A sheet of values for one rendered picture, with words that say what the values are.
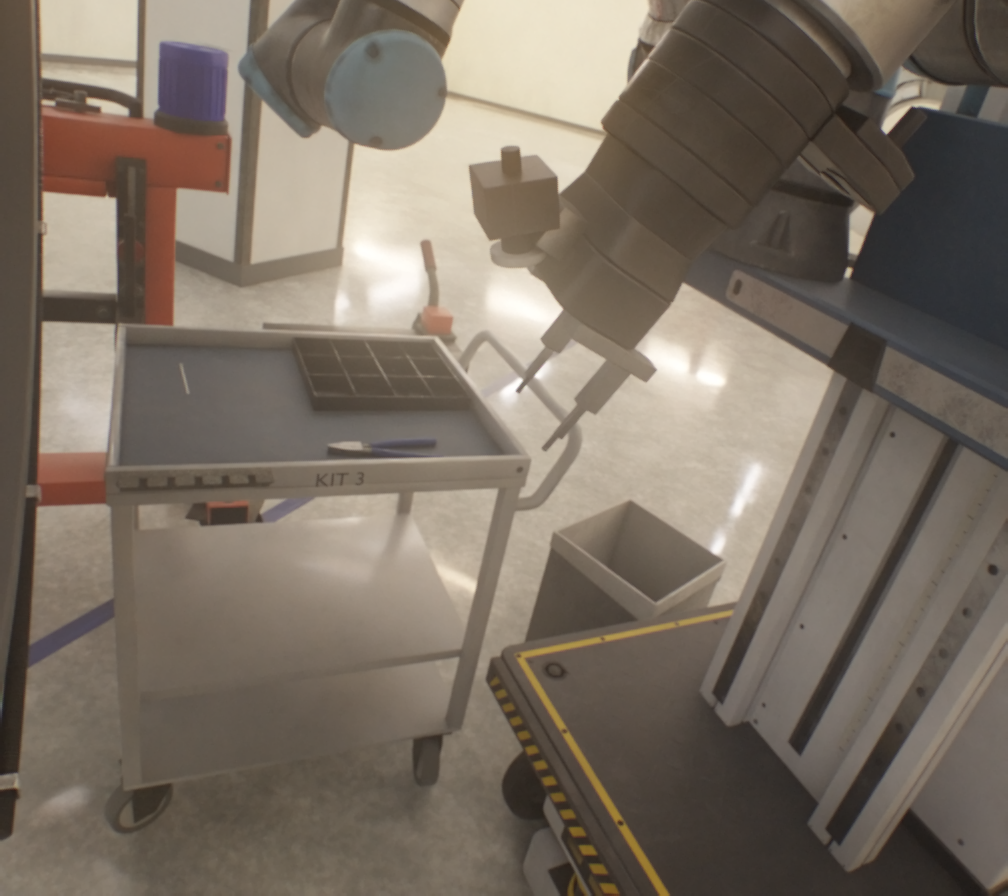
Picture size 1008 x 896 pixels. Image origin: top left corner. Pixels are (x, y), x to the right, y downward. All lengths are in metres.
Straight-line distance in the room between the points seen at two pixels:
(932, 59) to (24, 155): 0.72
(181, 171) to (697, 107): 1.29
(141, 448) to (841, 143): 0.92
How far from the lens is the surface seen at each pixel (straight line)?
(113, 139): 1.52
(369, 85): 0.62
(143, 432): 1.13
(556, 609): 1.72
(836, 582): 1.20
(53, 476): 1.80
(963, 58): 0.49
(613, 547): 1.90
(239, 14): 3.57
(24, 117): 0.83
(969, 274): 0.96
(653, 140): 0.32
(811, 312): 0.87
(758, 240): 0.94
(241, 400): 1.21
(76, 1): 11.40
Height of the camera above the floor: 1.21
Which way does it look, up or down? 25 degrees down
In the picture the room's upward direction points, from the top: 13 degrees clockwise
